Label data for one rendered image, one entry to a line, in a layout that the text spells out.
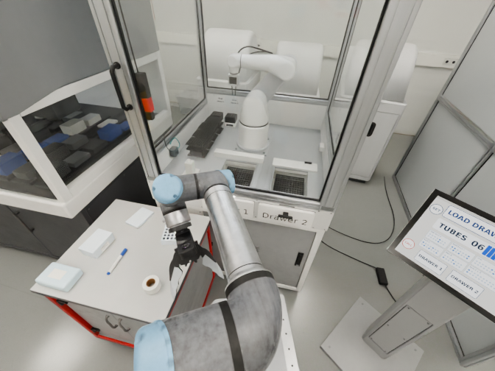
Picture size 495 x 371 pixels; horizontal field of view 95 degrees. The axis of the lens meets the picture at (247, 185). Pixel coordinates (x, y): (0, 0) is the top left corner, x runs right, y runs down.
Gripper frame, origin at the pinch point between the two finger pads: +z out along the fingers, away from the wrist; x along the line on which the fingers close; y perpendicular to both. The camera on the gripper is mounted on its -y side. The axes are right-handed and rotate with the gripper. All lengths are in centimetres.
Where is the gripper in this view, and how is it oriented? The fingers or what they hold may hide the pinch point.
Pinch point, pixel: (199, 290)
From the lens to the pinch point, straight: 74.6
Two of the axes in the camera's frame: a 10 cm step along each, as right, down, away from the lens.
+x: -9.2, 3.1, -2.4
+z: 3.4, 9.4, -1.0
